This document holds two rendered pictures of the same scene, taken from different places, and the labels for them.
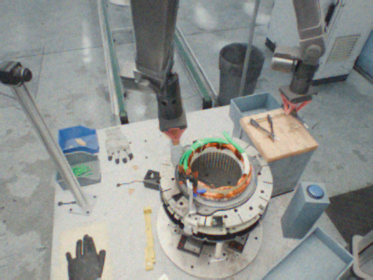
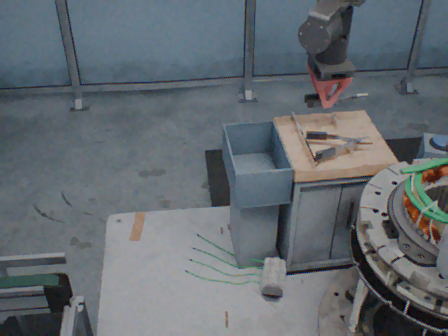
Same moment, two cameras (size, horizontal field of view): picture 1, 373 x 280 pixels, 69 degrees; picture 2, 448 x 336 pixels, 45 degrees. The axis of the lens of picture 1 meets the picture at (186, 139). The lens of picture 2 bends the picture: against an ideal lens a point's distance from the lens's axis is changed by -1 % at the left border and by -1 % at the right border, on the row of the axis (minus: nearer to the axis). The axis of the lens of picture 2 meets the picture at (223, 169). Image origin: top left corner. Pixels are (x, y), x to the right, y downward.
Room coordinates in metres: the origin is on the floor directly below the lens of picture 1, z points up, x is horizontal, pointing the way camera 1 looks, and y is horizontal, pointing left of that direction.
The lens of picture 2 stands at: (0.73, 0.58, 1.67)
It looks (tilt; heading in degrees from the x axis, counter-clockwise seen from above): 38 degrees down; 280
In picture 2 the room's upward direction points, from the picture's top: straight up
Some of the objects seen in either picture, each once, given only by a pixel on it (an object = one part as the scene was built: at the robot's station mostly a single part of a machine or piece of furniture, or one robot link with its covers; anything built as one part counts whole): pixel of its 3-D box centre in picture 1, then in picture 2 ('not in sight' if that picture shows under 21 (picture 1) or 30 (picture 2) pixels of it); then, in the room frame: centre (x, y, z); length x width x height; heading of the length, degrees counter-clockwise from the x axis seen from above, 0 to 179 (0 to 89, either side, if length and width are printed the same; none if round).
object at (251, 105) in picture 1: (250, 129); (253, 200); (0.81, -0.27, 0.92); 0.17 x 0.11 x 0.28; 108
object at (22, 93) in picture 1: (57, 157); not in sight; (0.54, 0.41, 1.07); 0.03 x 0.03 x 0.57; 81
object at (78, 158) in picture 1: (79, 169); not in sight; (0.68, 0.45, 0.82); 0.16 x 0.14 x 0.07; 105
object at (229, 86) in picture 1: (237, 82); not in sight; (2.07, -0.46, 0.28); 0.38 x 0.37 x 0.56; 106
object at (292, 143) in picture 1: (276, 132); (331, 143); (0.66, -0.32, 1.05); 0.20 x 0.19 x 0.02; 18
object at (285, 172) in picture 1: (267, 158); (323, 197); (0.66, -0.32, 0.91); 0.19 x 0.19 x 0.26; 18
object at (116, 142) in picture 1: (117, 143); not in sight; (0.85, 0.32, 0.79); 0.24 x 0.12 x 0.02; 16
